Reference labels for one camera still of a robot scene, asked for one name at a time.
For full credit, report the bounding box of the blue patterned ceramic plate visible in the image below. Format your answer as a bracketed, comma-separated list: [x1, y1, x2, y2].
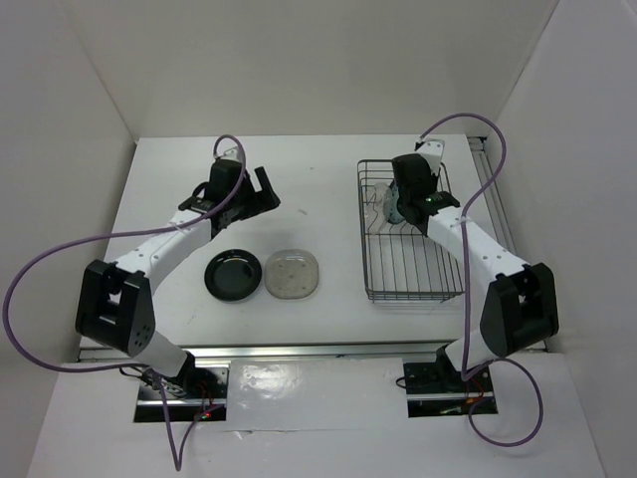
[387, 181, 405, 225]

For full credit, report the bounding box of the clear ribbed glass plate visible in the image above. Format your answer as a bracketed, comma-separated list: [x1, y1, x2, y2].
[367, 182, 392, 229]

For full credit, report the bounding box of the black round plate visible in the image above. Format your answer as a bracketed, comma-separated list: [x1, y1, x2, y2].
[204, 249, 263, 302]

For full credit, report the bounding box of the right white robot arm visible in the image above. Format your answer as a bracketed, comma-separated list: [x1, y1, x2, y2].
[392, 153, 559, 390]

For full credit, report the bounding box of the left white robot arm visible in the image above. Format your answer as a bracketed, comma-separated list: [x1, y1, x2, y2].
[75, 158, 281, 397]

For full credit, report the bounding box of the frosted beige glass plate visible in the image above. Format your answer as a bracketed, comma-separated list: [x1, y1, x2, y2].
[264, 249, 319, 300]

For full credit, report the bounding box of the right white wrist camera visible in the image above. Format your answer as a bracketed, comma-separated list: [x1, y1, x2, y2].
[414, 138, 445, 175]

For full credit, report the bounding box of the metal wire dish rack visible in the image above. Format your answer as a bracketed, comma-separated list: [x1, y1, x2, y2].
[357, 159, 464, 302]

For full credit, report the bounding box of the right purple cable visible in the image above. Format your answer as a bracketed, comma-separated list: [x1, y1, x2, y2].
[415, 113, 546, 445]

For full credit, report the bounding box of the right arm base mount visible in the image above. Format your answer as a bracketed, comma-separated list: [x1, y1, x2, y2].
[395, 362, 498, 418]

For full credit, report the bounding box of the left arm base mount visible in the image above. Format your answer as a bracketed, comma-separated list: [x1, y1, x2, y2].
[133, 366, 229, 423]

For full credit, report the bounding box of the aluminium front rail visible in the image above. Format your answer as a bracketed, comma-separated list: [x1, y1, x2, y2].
[77, 341, 449, 362]

